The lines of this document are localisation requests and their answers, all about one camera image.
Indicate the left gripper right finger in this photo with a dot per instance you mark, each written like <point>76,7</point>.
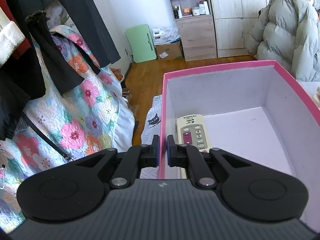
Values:
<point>192,160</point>

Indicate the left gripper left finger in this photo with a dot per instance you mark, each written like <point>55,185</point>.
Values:
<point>133,161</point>

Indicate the cream remote control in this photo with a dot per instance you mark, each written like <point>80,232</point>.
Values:
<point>191,130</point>

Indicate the pink cardboard box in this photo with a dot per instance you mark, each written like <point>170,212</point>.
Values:
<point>253,109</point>

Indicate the floral quilt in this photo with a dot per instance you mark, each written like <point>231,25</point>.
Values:
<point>91,117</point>

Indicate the brown cardboard box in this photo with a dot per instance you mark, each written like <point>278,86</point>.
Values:
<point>172,51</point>

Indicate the green folding table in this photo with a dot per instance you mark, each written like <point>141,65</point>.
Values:
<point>141,43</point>

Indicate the black hanging coat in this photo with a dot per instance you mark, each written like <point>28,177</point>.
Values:
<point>21,74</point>

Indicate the wooden shelf cabinet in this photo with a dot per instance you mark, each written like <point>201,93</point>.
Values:
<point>195,22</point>

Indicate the light wooden wardrobe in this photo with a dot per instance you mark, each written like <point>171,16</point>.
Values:
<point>234,20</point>

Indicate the grey-green puffer jacket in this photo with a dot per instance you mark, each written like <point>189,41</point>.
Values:
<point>288,31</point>

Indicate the white fleece cuff garment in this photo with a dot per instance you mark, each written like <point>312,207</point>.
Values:
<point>10,38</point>

